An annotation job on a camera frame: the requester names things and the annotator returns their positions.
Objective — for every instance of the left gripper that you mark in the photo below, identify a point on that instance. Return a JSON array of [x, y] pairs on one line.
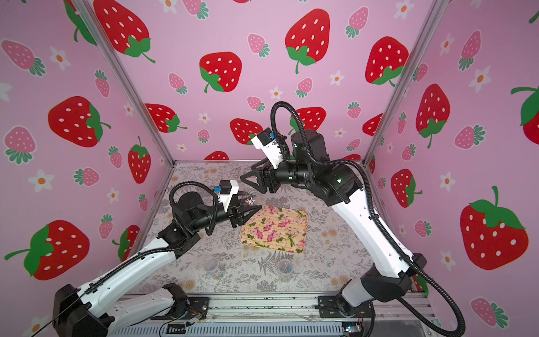
[[234, 216]]

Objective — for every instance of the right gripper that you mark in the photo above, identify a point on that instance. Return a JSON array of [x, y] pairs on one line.
[[267, 179]]

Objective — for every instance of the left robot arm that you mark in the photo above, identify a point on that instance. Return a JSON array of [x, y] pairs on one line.
[[96, 308]]

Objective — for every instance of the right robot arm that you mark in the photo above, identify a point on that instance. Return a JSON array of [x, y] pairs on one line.
[[339, 187]]

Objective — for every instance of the floral yellow tray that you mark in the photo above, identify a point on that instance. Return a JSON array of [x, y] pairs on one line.
[[276, 228]]

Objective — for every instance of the white vented strip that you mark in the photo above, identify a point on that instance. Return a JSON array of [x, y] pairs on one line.
[[238, 329]]

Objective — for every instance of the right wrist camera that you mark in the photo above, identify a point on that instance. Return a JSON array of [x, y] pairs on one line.
[[273, 146]]

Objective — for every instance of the aluminium front rail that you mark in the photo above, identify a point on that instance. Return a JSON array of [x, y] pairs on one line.
[[302, 307]]

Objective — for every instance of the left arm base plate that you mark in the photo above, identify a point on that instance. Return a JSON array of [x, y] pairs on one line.
[[183, 307]]

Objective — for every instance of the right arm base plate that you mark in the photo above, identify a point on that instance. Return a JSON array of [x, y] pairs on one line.
[[352, 301]]

